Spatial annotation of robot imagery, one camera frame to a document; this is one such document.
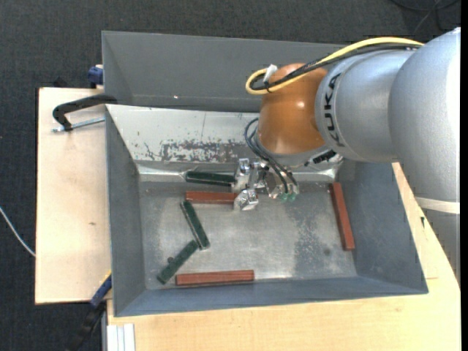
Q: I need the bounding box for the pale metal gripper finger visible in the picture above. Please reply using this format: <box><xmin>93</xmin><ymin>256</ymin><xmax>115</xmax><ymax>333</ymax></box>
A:
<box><xmin>233</xmin><ymin>189</ymin><xmax>260</xmax><ymax>212</ymax></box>
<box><xmin>236</xmin><ymin>157</ymin><xmax>254</xmax><ymax>186</ymax></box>

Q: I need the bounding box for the grey metal bin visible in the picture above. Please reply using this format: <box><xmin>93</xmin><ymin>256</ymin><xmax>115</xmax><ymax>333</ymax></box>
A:
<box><xmin>101</xmin><ymin>30</ymin><xmax>429</xmax><ymax>318</ymax></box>

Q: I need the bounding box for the dark green flat block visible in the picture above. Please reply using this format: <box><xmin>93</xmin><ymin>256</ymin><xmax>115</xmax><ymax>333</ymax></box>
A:
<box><xmin>156</xmin><ymin>239</ymin><xmax>200</xmax><ymax>285</ymax></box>
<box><xmin>179</xmin><ymin>200</ymin><xmax>211</xmax><ymax>252</ymax></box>
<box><xmin>185</xmin><ymin>170</ymin><xmax>237</xmax><ymax>187</ymax></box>

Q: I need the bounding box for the red-brown flat block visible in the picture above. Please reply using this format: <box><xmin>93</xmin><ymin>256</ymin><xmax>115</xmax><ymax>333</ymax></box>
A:
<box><xmin>185</xmin><ymin>190</ymin><xmax>239</xmax><ymax>205</ymax></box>
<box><xmin>328</xmin><ymin>181</ymin><xmax>356</xmax><ymax>252</ymax></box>
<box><xmin>175</xmin><ymin>269</ymin><xmax>255</xmax><ymax>287</ymax></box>

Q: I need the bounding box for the pale wood flat board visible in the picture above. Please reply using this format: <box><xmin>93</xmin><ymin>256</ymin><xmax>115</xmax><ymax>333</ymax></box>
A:
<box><xmin>34</xmin><ymin>86</ymin><xmax>113</xmax><ymax>305</ymax></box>

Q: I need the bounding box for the black cylinder on white bracket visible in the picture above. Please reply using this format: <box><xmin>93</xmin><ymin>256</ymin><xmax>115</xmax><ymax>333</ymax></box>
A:
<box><xmin>304</xmin><ymin>149</ymin><xmax>344</xmax><ymax>167</ymax></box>

